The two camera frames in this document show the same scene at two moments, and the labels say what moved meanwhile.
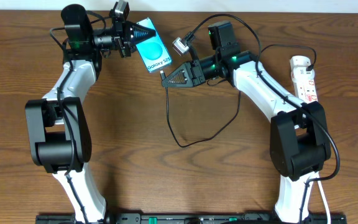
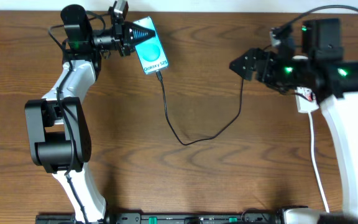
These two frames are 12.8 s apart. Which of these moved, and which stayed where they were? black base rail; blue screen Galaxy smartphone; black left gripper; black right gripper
Moved: black right gripper
Stayed: blue screen Galaxy smartphone; black base rail; black left gripper
